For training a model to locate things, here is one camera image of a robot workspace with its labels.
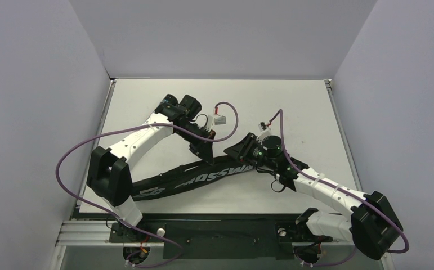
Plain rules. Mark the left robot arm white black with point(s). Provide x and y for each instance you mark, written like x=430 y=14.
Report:
x=109 y=173

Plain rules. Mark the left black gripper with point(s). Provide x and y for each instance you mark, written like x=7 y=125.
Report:
x=200 y=143

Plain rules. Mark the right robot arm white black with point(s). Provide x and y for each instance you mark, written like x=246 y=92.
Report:
x=366 y=219

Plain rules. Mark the black shuttlecock tube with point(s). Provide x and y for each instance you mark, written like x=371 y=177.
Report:
x=169 y=99

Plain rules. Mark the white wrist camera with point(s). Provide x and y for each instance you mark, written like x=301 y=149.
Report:
x=215 y=119
x=265 y=130

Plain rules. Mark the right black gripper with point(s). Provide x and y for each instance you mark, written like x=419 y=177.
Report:
x=246 y=147

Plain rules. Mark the black racket bag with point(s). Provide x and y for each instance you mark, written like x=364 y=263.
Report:
x=186 y=177

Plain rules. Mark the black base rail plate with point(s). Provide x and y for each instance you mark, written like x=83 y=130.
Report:
x=219 y=236

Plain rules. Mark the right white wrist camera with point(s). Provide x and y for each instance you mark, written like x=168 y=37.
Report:
x=265 y=130

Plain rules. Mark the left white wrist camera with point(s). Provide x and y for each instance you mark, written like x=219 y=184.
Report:
x=215 y=119

